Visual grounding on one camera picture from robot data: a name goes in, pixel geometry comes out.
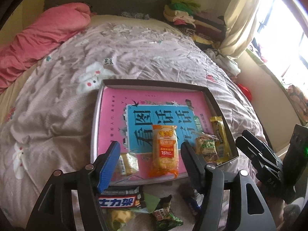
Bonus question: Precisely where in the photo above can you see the black chocolate bar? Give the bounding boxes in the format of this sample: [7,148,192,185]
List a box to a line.
[98,186,145,213]

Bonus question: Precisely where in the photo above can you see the pink quilt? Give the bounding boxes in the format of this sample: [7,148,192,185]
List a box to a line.
[0,2,91,94]

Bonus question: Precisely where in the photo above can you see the small clear cake packet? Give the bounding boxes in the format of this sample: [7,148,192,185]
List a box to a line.
[113,152,140,176]

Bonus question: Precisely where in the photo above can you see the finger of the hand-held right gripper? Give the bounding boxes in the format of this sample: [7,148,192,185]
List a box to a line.
[236,136,277,174]
[242,129,283,164]

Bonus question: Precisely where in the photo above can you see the green snack packet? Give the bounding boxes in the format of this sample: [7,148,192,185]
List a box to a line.
[151,194,184,231]

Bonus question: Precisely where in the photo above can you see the white plastic bag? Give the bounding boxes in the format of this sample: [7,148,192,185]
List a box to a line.
[206,48,241,76]

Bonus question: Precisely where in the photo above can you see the dark patterned cloth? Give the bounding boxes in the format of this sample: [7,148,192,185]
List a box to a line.
[121,12,150,20]

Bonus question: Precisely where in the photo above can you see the yellow wafer bar packet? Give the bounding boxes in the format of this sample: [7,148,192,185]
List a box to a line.
[209,116,232,163]

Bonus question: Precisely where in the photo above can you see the cream curtain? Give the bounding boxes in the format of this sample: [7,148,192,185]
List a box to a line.
[220,0,266,59]

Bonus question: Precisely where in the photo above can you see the pale green candy packet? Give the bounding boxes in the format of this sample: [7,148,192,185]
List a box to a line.
[141,192,161,214]

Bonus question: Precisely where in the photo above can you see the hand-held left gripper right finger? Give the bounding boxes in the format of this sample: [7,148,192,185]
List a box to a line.
[180,141,277,231]

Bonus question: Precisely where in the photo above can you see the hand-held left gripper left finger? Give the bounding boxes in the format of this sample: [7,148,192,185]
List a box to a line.
[25,141,121,231]

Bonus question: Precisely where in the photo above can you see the grey headboard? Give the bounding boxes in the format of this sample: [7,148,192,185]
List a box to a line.
[44,0,176,22]

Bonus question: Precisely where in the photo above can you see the dark cardboard box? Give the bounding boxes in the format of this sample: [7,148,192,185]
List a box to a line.
[90,79,239,186]

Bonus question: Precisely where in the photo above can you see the window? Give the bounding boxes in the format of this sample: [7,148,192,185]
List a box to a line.
[250,0,308,85]

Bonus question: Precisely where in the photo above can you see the clothes on windowsill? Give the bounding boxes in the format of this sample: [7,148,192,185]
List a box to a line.
[249,38,267,64]

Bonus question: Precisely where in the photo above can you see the orange rice cracker packet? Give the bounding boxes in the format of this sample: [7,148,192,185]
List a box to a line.
[147,124,179,179]

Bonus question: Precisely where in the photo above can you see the clear pastry packet green label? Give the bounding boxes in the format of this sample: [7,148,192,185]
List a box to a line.
[194,133,218,164]

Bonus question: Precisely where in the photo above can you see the pink book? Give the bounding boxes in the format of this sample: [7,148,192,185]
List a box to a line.
[93,88,217,181]

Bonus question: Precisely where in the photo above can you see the orange patterned cushion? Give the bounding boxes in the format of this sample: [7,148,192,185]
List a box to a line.
[287,84,308,127]

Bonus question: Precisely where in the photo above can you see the pile of folded clothes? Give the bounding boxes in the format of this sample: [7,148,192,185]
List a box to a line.
[164,0,228,51]

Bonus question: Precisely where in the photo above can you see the red plastic bag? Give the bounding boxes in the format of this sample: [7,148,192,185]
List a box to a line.
[237,83,253,101]

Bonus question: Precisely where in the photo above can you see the blue snack packet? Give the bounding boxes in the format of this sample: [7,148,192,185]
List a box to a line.
[184,189,205,213]

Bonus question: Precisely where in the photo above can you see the yellow candy packet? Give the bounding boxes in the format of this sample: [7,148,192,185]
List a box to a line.
[107,209,136,230]

